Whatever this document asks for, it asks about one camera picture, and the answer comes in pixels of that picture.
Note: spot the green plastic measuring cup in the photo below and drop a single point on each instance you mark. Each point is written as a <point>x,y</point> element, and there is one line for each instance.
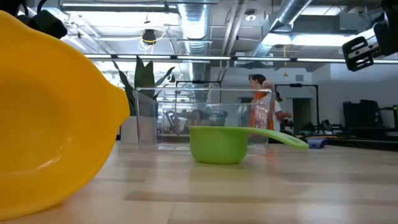
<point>217,146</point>

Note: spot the ribbed silver ventilation duct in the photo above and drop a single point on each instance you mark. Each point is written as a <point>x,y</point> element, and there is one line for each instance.
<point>194,21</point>

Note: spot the black metal stand frame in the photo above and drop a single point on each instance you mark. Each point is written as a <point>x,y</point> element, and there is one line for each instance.
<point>297,85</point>

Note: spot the small dark blue measuring cup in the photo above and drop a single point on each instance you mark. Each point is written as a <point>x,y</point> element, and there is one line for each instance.
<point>317,143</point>

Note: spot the green plant in white pot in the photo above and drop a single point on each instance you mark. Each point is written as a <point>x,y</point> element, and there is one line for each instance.
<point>144,74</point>

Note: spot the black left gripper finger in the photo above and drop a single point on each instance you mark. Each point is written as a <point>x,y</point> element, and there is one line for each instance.
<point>46,23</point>

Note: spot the yellow hanging pendant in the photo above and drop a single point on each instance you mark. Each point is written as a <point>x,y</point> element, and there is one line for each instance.
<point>285,73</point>

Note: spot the yellow plastic measuring cup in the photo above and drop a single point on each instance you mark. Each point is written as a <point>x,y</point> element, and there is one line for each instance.
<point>46,124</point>

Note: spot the ceiling light strip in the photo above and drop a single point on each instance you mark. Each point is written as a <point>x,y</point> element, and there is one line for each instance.
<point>143,57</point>
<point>262,58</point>
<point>320,60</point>
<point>203,58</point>

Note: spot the dark background table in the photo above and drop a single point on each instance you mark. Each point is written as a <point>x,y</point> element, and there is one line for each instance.
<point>363,143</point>

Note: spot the person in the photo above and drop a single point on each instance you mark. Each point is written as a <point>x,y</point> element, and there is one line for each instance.
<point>257,81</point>
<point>277,109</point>

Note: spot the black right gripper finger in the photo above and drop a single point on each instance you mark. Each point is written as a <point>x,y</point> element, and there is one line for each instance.
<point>349,60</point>

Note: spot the black background equipment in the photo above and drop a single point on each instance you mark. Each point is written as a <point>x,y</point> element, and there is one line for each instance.
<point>362,113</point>

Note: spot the clear plastic basket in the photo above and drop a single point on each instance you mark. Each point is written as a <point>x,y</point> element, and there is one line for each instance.
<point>174,96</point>

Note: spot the smooth silver ventilation duct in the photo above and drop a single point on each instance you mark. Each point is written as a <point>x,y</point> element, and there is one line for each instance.
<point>289,12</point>

